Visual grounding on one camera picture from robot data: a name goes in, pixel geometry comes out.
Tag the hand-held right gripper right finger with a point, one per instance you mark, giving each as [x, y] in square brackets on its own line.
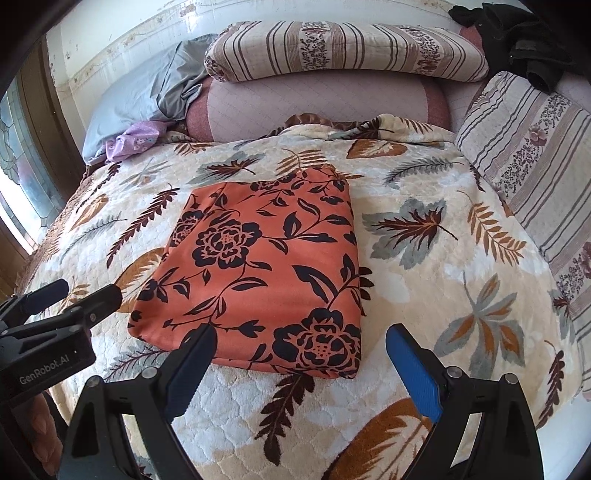
[415, 374]

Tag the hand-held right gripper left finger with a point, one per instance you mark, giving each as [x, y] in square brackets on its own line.
[184, 383]

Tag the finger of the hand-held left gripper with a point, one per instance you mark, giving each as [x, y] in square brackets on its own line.
[99, 302]
[41, 297]

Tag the orange floral shirt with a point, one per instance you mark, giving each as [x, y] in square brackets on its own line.
[258, 272]

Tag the pile of dark clothes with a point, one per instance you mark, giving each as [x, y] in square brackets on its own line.
[521, 41]

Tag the person's left hand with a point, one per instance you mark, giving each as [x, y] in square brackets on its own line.
[41, 424]

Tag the cream leaf-print blanket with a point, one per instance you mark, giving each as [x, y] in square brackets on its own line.
[415, 286]

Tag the purple printed cloth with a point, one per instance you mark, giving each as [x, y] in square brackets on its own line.
[134, 141]

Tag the light blue grey cloth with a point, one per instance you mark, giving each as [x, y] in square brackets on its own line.
[134, 92]

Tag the square striped floral pillow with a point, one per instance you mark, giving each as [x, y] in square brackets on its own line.
[531, 157]

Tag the pink quilted bolster cushion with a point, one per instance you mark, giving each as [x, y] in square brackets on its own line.
[318, 108]

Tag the long striped floral pillow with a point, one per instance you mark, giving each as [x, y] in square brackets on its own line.
[351, 50]

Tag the wooden window frame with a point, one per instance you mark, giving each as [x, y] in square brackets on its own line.
[57, 138]

